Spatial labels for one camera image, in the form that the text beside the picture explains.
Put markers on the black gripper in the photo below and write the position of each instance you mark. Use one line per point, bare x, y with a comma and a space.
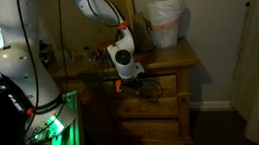
131, 88

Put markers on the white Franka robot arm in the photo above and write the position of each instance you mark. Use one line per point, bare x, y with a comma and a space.
17, 60

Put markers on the wooden dresser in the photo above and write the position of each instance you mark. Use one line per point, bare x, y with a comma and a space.
184, 58

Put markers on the red capped spice bottle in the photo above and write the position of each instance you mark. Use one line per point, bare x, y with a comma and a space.
102, 51

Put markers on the clear stemless glass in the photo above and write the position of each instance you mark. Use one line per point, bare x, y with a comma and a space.
87, 56

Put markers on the brown paper bag with label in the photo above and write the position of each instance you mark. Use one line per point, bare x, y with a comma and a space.
144, 33

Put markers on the white trash bin with liner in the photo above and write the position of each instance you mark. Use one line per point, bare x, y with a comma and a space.
167, 27

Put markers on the wooden back panel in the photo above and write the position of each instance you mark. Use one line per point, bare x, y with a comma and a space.
73, 29

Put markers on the black camera on stand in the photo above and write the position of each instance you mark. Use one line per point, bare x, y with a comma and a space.
45, 53

